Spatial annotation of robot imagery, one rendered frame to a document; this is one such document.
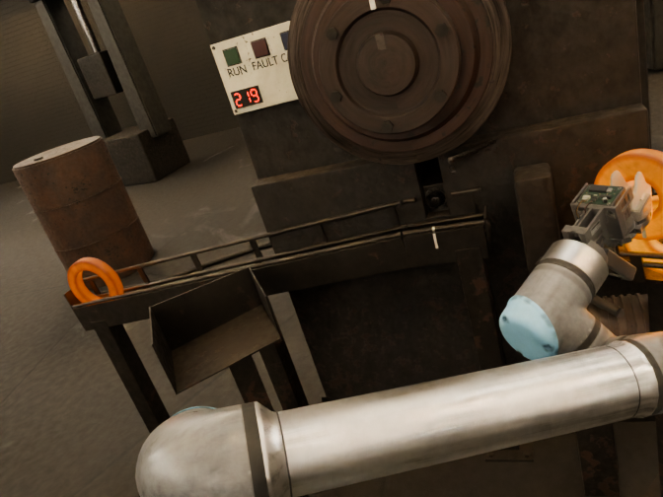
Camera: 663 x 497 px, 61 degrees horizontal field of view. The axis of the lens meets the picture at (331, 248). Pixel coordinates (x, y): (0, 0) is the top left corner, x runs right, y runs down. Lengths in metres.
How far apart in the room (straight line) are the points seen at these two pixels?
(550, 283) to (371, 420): 0.36
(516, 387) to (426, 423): 0.11
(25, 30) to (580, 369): 9.60
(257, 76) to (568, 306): 0.97
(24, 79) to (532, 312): 9.72
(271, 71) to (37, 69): 8.61
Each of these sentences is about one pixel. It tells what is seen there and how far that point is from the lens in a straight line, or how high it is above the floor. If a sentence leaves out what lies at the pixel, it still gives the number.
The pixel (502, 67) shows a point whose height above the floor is 1.04.
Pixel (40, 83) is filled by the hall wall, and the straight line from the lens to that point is 10.00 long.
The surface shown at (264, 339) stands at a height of 0.61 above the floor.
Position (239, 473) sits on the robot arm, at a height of 0.90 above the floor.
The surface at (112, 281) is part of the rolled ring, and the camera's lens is 1.84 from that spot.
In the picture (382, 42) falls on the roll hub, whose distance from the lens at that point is 1.15.
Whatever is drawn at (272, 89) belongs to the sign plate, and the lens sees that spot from 1.48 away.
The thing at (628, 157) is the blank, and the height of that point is 0.90.
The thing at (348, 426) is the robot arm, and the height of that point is 0.88.
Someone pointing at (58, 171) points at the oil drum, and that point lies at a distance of 3.81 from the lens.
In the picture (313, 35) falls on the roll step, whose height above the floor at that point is 1.20.
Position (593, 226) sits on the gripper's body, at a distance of 0.90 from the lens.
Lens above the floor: 1.26
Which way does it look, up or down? 23 degrees down
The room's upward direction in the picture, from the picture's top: 17 degrees counter-clockwise
